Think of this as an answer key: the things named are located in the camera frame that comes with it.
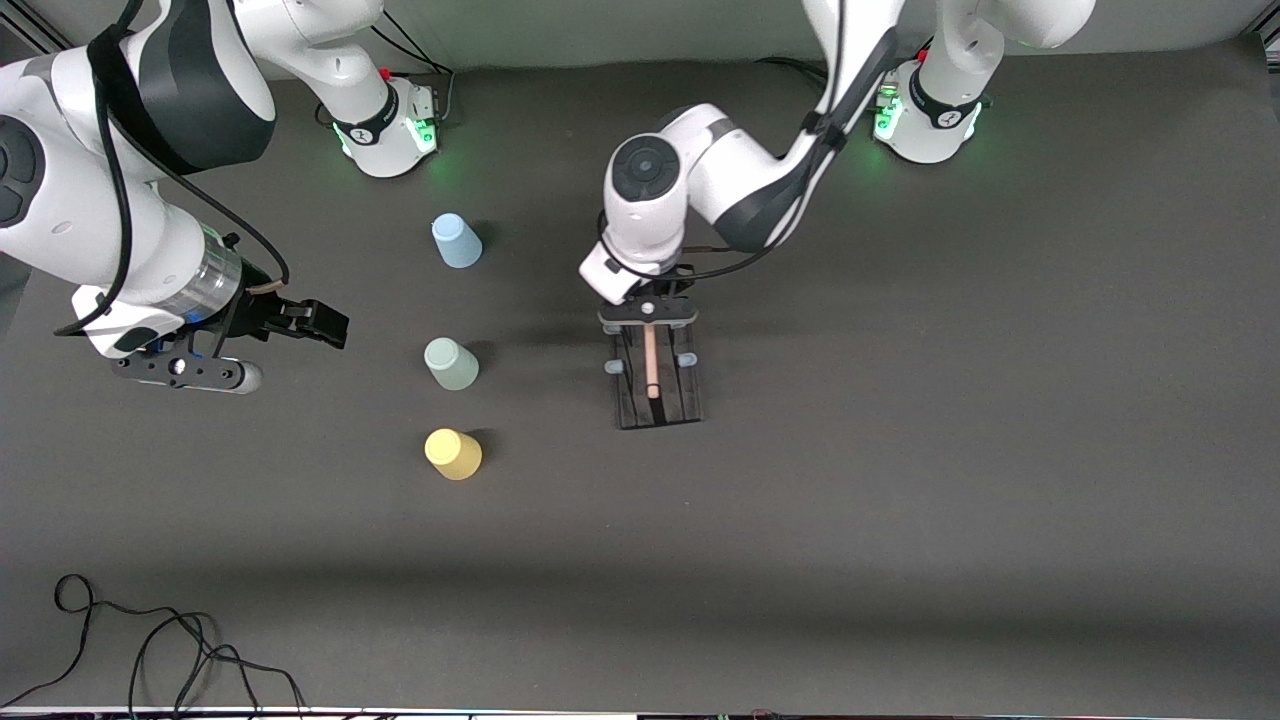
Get black wire cup holder rack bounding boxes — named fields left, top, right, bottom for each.
left=603, top=322, right=704, bottom=431

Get pale green plastic cup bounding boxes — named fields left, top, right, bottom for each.
left=424, top=337, right=480, bottom=391

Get yellow plastic cup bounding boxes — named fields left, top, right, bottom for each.
left=424, top=428, right=483, bottom=481

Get light blue plastic cup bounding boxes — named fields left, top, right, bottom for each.
left=431, top=213, right=483, bottom=269

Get black right arm hose cable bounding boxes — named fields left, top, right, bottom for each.
left=55, top=0, right=291, bottom=337

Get black arm hose cable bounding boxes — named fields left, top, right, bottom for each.
left=55, top=0, right=291, bottom=337
left=598, top=0, right=901, bottom=286

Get black left arm base cables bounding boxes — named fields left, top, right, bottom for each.
left=755, top=55, right=833, bottom=83

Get black arm base cables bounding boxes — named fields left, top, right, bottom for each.
left=755, top=55, right=833, bottom=83
left=368, top=8, right=456, bottom=126

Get black left arm hose cable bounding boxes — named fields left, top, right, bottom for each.
left=598, top=0, right=901, bottom=286

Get black right arm base cables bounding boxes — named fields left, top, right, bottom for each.
left=368, top=8, right=456, bottom=126

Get thin black loose cable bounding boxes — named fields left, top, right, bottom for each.
left=128, top=612, right=307, bottom=719
left=0, top=573, right=216, bottom=708

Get black aluminium frame rail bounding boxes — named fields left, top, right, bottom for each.
left=0, top=0, right=76, bottom=56

